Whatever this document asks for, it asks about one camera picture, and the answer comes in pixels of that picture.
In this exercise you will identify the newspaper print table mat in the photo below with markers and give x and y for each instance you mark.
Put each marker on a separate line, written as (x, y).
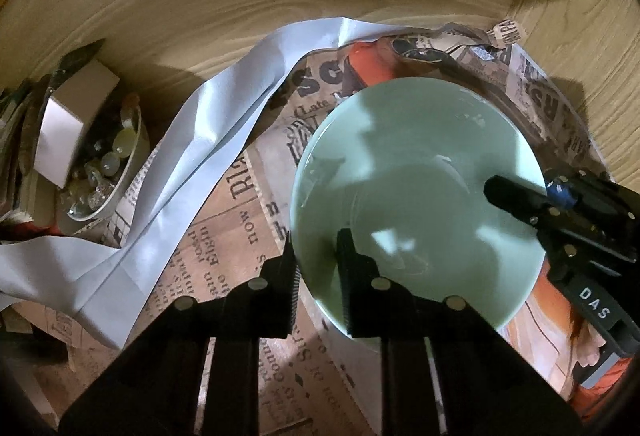
(419, 218)

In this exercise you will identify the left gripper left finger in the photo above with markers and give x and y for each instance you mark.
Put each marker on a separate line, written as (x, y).
(152, 387)

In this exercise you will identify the mint green bowl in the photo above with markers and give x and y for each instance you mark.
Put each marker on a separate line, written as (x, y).
(402, 165)

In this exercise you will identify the small white cardboard box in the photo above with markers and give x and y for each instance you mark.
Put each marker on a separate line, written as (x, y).
(68, 114)

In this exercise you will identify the small bowl of trinkets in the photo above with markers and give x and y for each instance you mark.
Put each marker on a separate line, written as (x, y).
(115, 148)

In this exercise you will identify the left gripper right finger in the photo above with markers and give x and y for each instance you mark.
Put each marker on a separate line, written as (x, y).
(445, 369)

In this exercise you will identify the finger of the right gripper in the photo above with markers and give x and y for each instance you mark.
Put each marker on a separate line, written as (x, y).
(521, 202)
(570, 187)

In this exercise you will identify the white paper sheet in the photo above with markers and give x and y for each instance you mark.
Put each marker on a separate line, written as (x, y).
(103, 288)

